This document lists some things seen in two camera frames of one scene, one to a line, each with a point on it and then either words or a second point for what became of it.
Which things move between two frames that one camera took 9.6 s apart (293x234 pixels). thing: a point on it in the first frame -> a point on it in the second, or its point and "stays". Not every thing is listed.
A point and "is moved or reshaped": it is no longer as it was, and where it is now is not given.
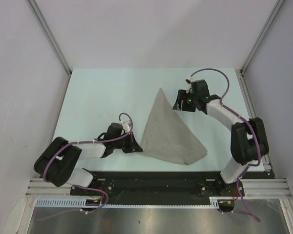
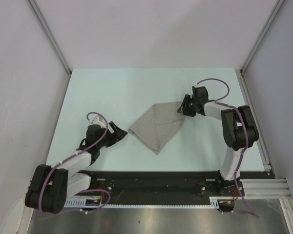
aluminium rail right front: x=270 y=188 stays
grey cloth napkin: x=167 y=136 is moved or reshaped
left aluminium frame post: x=39 y=14 stays
